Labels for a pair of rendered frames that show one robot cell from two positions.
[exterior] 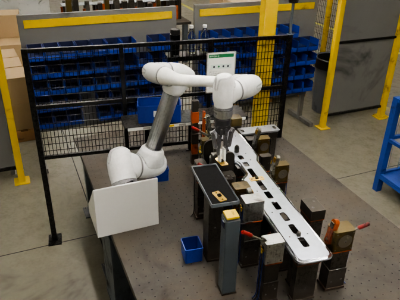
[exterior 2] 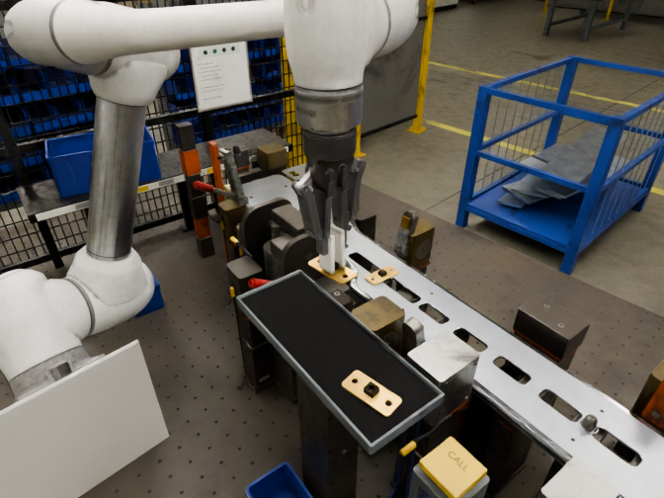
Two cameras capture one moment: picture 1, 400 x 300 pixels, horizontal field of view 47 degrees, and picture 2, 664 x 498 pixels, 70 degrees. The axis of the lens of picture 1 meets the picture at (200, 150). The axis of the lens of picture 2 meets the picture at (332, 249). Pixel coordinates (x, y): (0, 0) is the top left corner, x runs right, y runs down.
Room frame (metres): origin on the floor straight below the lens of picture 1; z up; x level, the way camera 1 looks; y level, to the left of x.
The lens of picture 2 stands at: (1.43, 0.11, 1.71)
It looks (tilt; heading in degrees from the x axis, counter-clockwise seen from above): 34 degrees down; 339
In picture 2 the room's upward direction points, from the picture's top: straight up
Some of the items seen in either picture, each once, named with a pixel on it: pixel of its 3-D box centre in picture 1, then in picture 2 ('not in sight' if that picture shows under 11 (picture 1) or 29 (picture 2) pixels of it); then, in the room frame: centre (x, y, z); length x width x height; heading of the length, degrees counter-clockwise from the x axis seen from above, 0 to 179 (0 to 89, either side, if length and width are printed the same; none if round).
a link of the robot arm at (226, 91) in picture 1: (225, 89); (332, 14); (2.03, -0.12, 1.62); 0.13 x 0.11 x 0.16; 131
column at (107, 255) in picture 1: (131, 261); not in sight; (2.29, 0.43, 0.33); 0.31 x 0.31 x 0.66; 23
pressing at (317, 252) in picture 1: (259, 181); (389, 280); (2.23, -0.34, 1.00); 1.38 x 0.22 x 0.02; 16
